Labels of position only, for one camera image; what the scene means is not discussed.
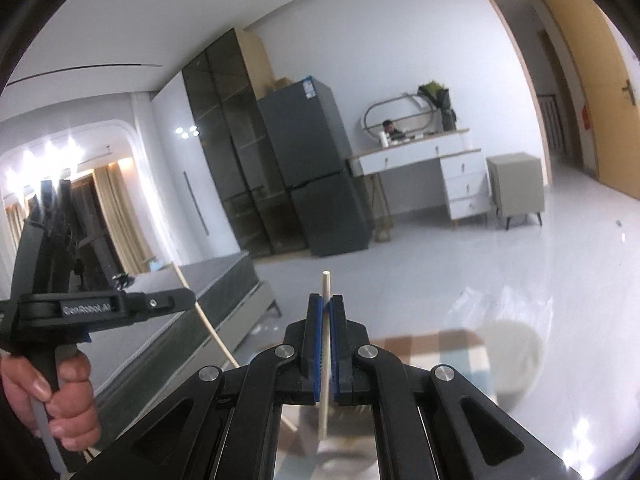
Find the pale wooden chopstick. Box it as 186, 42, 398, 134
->
171, 261, 242, 370
316, 270, 332, 453

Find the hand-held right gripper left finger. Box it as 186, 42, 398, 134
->
92, 294, 323, 480

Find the wooden door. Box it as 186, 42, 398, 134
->
544, 0, 640, 208

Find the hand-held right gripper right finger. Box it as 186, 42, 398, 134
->
330, 295, 571, 480

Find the grey nightstand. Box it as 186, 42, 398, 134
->
486, 151, 546, 231

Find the person's left hand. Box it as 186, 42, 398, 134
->
0, 347, 101, 453

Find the white wardrobe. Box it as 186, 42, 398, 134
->
150, 72, 251, 261

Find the dark glass cabinet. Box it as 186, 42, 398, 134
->
181, 27, 308, 259

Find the dark grey fridge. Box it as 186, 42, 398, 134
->
256, 76, 373, 258

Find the dark potted plant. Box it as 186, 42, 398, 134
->
416, 80, 457, 132

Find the white dressing table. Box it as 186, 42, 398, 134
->
346, 128, 492, 231

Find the grey bed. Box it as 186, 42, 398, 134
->
65, 251, 283, 441

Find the oval mirror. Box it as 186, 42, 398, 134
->
361, 91, 443, 142

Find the beige curtain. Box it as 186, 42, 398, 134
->
92, 164, 153, 276

